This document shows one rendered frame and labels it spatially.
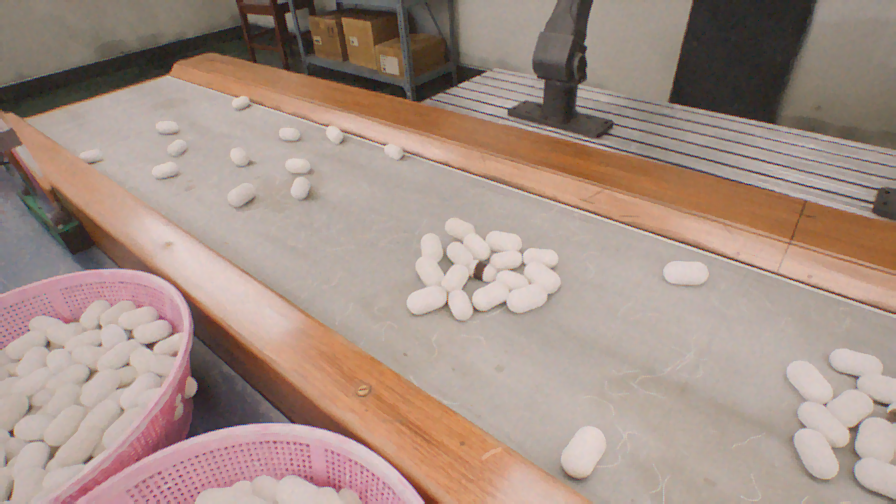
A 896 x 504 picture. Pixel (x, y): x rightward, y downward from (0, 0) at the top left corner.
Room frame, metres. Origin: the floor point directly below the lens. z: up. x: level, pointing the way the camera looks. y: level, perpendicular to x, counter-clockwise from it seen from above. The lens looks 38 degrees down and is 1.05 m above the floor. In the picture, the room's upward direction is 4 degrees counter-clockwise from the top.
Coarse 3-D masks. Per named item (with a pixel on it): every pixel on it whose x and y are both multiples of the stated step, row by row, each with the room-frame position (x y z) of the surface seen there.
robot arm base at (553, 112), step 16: (544, 96) 0.86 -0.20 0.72; (560, 96) 0.84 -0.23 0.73; (576, 96) 0.85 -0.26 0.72; (512, 112) 0.90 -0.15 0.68; (528, 112) 0.89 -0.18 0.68; (544, 112) 0.86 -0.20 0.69; (560, 112) 0.84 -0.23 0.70; (576, 112) 0.85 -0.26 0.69; (560, 128) 0.82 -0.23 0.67; (576, 128) 0.80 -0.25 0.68; (592, 128) 0.80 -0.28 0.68; (608, 128) 0.80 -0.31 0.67
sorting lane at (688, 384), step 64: (64, 128) 0.85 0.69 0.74; (128, 128) 0.82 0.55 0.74; (192, 128) 0.79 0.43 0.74; (256, 128) 0.77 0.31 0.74; (320, 128) 0.75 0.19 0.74; (192, 192) 0.57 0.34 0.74; (256, 192) 0.55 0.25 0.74; (320, 192) 0.54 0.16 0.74; (384, 192) 0.52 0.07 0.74; (448, 192) 0.51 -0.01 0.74; (512, 192) 0.50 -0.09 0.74; (256, 256) 0.41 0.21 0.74; (320, 256) 0.40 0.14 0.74; (384, 256) 0.39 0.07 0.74; (576, 256) 0.37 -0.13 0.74; (640, 256) 0.36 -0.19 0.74; (704, 256) 0.35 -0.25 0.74; (320, 320) 0.31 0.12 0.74; (384, 320) 0.30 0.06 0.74; (448, 320) 0.29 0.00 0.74; (512, 320) 0.29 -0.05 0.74; (576, 320) 0.28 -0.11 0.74; (640, 320) 0.28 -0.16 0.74; (704, 320) 0.27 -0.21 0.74; (768, 320) 0.26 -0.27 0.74; (832, 320) 0.26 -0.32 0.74; (448, 384) 0.23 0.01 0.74; (512, 384) 0.22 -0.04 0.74; (576, 384) 0.22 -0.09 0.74; (640, 384) 0.21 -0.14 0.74; (704, 384) 0.21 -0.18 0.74; (768, 384) 0.20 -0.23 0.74; (832, 384) 0.20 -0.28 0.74; (512, 448) 0.17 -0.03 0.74; (640, 448) 0.16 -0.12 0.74; (704, 448) 0.16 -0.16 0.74; (768, 448) 0.15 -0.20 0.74; (832, 448) 0.15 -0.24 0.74
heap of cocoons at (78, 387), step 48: (48, 336) 0.31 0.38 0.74; (96, 336) 0.31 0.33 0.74; (144, 336) 0.30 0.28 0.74; (0, 384) 0.25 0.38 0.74; (48, 384) 0.25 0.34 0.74; (96, 384) 0.25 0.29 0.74; (144, 384) 0.25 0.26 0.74; (192, 384) 0.25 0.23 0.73; (0, 432) 0.21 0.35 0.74; (48, 432) 0.21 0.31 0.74; (96, 432) 0.20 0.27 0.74; (0, 480) 0.17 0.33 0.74; (48, 480) 0.17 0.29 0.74
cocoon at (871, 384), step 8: (864, 376) 0.19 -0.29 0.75; (872, 376) 0.19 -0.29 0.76; (880, 376) 0.19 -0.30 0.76; (864, 384) 0.19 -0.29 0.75; (872, 384) 0.18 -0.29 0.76; (880, 384) 0.18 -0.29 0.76; (888, 384) 0.18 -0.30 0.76; (864, 392) 0.18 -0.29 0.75; (872, 392) 0.18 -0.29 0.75; (880, 392) 0.18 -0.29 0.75; (888, 392) 0.18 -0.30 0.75; (880, 400) 0.18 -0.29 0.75; (888, 400) 0.17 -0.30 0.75
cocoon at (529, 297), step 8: (520, 288) 0.31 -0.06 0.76; (528, 288) 0.30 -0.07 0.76; (536, 288) 0.30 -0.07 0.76; (544, 288) 0.31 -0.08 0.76; (512, 296) 0.30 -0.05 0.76; (520, 296) 0.30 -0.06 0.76; (528, 296) 0.30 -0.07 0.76; (536, 296) 0.30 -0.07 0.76; (544, 296) 0.30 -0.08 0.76; (512, 304) 0.29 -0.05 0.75; (520, 304) 0.29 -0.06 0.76; (528, 304) 0.29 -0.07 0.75; (536, 304) 0.29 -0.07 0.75; (520, 312) 0.29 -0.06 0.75
